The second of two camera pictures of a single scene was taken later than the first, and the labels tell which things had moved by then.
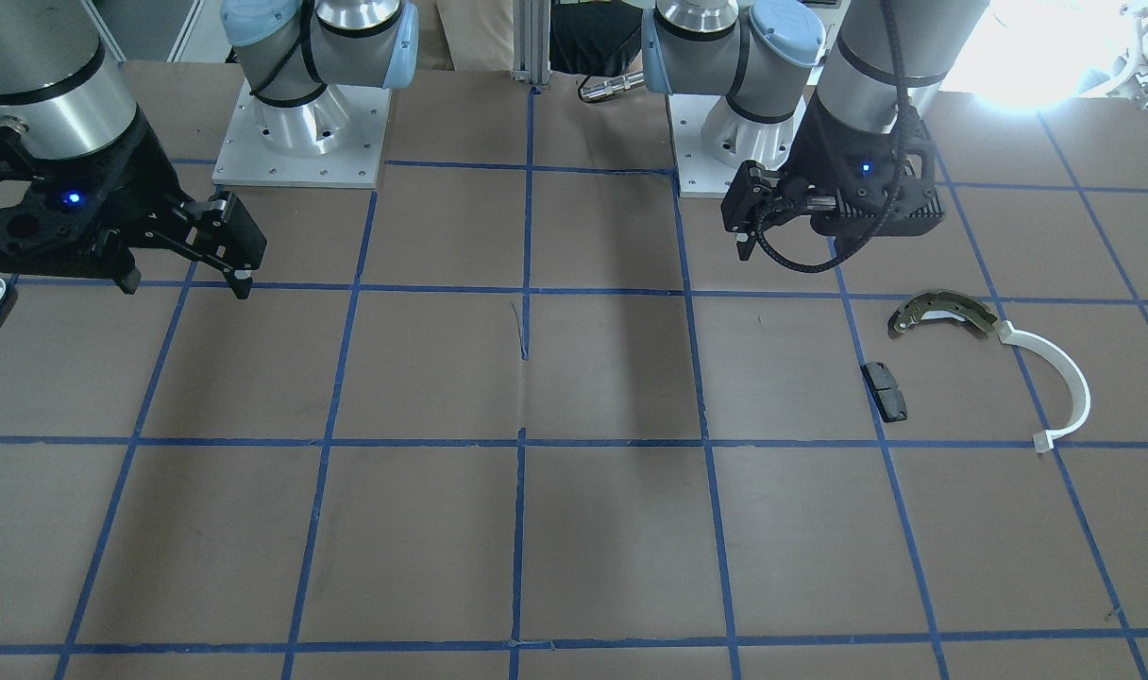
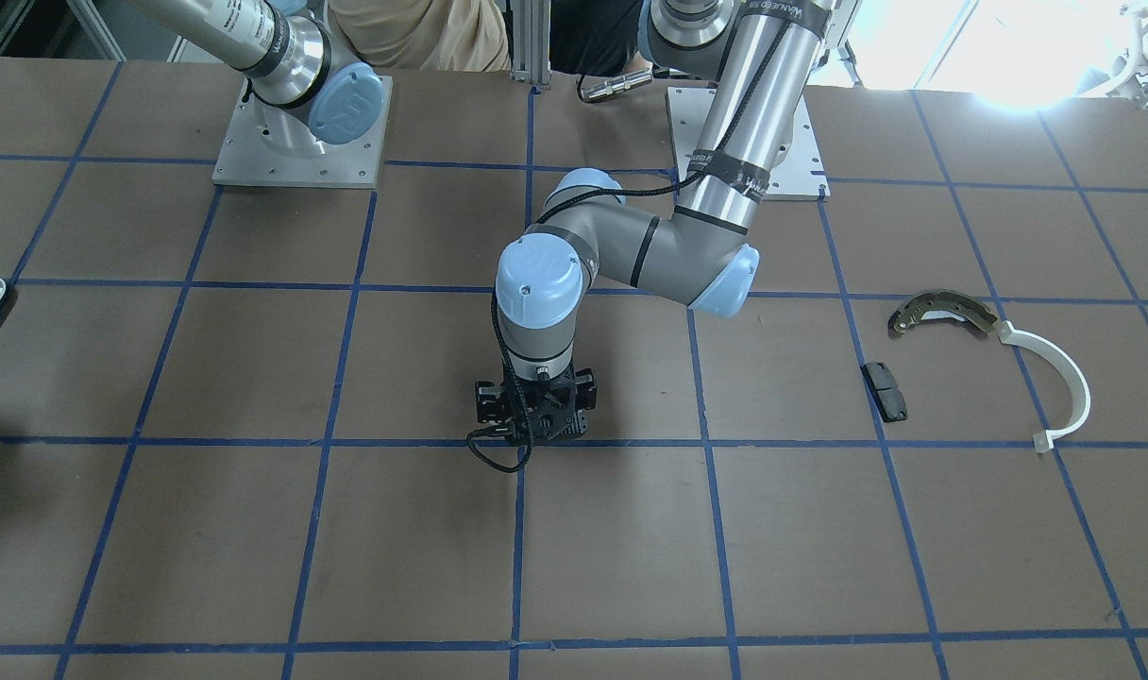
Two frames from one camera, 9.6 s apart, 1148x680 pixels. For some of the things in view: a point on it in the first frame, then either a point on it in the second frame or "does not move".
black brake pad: x=887 y=395 does not move
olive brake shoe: x=937 y=305 does not move
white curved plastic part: x=1044 y=441 does not move
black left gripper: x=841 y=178 to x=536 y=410
